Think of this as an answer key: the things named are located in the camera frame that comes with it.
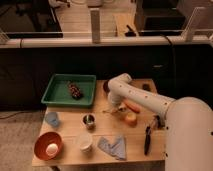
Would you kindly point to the wooden table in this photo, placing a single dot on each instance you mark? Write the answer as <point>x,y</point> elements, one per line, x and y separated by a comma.
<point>107,126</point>

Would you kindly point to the white paper cup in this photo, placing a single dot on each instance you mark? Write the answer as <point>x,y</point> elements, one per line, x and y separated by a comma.
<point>84,142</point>

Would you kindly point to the white egg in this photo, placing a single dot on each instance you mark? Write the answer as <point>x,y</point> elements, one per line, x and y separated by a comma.
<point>51,149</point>

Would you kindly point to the purple bowl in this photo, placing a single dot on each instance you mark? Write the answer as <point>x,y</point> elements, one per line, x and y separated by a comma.
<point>105,87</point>

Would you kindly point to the black rectangular remote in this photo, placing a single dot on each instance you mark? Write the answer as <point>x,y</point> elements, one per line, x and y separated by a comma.
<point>146,87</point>

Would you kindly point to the green plastic tray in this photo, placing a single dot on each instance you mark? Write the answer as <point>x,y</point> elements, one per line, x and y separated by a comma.
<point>58,92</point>

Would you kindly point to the small metal cup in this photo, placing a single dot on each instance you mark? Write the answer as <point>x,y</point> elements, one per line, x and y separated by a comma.
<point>89,121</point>

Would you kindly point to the red bowl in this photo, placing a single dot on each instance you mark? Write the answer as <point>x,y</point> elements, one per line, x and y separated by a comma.
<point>43,141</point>

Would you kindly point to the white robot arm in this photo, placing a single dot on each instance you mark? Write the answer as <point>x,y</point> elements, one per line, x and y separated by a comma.
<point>188,122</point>

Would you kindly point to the light blue plastic cup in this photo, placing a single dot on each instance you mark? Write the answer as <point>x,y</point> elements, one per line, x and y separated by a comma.
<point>52,119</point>

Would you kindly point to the orange round fruit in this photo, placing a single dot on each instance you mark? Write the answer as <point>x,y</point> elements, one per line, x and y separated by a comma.
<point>131,119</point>

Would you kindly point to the small brush block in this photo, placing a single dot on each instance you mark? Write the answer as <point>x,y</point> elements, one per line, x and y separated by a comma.
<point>157,122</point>

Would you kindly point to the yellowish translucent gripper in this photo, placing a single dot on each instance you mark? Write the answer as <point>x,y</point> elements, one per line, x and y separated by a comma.
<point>120,108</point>

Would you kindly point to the brown pine cone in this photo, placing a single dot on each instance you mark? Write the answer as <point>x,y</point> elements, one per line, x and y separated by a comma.
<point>75,91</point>

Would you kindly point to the orange carrot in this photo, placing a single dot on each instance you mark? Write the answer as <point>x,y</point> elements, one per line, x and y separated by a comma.
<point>132,106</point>

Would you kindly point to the blue grey cloth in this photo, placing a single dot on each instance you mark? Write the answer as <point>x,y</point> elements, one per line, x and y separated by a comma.
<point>117,149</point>

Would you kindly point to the thin metal fork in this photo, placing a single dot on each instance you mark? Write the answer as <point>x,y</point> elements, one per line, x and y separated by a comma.
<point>110,111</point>

